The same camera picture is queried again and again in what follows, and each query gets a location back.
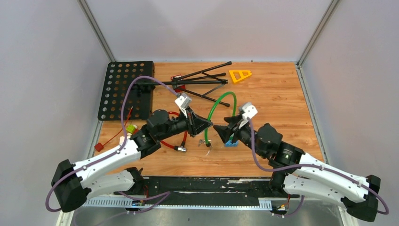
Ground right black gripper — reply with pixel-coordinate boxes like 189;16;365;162
213;115;266;159

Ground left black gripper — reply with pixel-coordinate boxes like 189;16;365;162
158;106;214;141

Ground silver keys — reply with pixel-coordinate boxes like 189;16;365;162
198;139;206;146

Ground green cable lock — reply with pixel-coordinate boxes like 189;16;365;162
204;91;238;147

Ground red cable lock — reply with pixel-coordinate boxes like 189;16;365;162
159;111;189;153

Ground red tag with cord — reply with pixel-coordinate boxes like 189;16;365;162
94;106;134;153

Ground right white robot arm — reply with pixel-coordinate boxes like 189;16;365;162
213;115;381;222

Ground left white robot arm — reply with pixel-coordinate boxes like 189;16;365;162
46;108;213;212

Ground blue green white brick stack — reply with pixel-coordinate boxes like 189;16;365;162
224;137;239;147

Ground red label card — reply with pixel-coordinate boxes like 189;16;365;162
170;74;186;93

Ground yellow plastic triangle piece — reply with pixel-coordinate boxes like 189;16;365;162
229;70;252;84

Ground black perforated music stand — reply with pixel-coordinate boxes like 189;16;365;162
97;61;232;121

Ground green toy brick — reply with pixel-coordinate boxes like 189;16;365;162
126;124;138;134

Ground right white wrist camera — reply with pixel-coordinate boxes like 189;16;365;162
239;102;258;129

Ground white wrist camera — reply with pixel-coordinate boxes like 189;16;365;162
175;93;192;118
239;102;258;129

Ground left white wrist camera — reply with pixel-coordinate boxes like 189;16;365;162
175;93;192;118

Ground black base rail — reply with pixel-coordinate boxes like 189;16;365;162
125;177;288;206

